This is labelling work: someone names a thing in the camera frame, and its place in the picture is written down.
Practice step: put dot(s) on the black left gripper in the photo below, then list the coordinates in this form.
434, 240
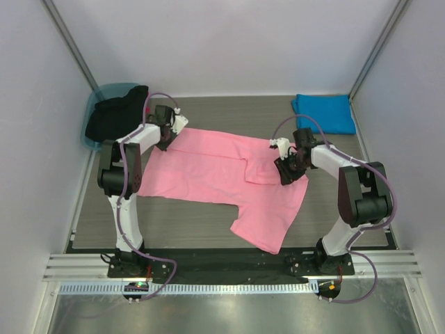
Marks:
163, 147

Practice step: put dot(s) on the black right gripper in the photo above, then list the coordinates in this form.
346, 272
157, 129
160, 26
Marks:
288, 170

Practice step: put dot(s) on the pink t shirt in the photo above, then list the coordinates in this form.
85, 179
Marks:
222, 168

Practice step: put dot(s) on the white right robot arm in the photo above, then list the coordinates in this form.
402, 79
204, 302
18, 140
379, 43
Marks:
363, 198

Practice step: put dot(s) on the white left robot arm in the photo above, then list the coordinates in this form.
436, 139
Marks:
120, 177

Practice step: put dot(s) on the red t shirt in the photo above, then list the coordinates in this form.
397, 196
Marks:
146, 107

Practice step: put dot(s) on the folded blue t shirt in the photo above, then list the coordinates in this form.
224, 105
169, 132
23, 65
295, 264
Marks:
332, 113

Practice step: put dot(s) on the black t shirt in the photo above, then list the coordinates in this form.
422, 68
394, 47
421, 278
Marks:
118, 116

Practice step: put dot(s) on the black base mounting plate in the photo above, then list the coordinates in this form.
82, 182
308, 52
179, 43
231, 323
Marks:
215, 265

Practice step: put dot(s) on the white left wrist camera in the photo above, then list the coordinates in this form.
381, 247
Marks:
178, 121

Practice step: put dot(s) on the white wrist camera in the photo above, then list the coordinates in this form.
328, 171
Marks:
178, 121
282, 144

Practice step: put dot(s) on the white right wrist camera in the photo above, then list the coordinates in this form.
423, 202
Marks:
282, 144

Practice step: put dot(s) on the aluminium front rail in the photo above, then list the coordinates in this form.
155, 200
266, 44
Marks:
381, 263

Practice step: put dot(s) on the left aluminium corner post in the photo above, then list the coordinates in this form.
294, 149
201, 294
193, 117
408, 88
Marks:
62, 28

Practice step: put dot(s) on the aluminium corner post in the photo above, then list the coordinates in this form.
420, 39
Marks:
62, 28
388, 29

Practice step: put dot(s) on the white slotted cable duct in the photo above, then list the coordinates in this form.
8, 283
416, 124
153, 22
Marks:
141, 288

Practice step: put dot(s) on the right aluminium corner post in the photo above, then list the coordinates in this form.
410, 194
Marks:
388, 29

